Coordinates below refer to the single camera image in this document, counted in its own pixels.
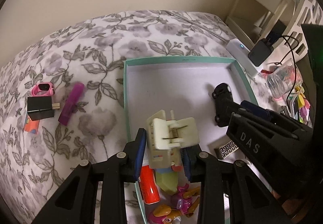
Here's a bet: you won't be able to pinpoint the coral printed card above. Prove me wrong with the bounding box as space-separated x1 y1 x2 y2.
24 115 40 135

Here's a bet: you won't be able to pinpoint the grey floral bedsheet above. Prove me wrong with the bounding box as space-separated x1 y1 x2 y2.
0 9 269 224

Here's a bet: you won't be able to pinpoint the cream plastic clip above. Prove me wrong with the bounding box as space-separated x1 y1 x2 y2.
146 109 200 150

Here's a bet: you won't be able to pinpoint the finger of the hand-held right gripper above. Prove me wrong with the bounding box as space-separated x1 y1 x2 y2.
226 105 314 141
239 100 313 130

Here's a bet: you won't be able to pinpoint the coral blue green toy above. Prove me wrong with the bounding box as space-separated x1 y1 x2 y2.
144 148 182 194

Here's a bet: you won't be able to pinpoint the black power adapter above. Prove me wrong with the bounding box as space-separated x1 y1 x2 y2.
247 38 275 67

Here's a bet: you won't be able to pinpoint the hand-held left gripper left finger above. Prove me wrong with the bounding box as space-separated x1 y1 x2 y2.
31 128 147 224

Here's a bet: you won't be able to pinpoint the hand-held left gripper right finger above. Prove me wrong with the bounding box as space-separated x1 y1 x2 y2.
182 144 291 224

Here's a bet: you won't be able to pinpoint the white power strip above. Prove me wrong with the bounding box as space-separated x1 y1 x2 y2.
225 39 263 78

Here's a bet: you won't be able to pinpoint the white shelf unit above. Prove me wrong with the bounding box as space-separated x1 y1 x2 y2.
225 0 323 63

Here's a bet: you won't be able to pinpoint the clear plastic cup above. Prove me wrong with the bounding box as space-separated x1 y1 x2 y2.
267 58 304 100

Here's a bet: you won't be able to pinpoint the teal cardboard box tray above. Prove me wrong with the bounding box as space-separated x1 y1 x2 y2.
123 56 259 224

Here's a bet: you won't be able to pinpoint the pink orange toy figure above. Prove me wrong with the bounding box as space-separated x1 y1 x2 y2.
148 183 203 224

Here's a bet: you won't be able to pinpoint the black power plug block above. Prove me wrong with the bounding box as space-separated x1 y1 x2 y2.
27 96 61 121

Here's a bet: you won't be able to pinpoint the purple tube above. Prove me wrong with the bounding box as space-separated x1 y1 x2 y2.
58 82 85 126

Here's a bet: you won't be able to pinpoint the colourful hair clips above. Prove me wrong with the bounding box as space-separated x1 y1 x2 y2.
287 85 311 124

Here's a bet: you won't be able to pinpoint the red cylinder tube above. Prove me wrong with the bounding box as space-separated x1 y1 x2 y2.
139 164 161 205

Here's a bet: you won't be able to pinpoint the black toy car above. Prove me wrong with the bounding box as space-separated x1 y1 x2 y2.
211 83 236 128

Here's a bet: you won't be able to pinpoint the pink smartwatch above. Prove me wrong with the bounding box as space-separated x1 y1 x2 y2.
31 82 56 97

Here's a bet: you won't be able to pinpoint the gold black patterned case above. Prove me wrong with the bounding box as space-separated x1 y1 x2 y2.
214 139 239 160

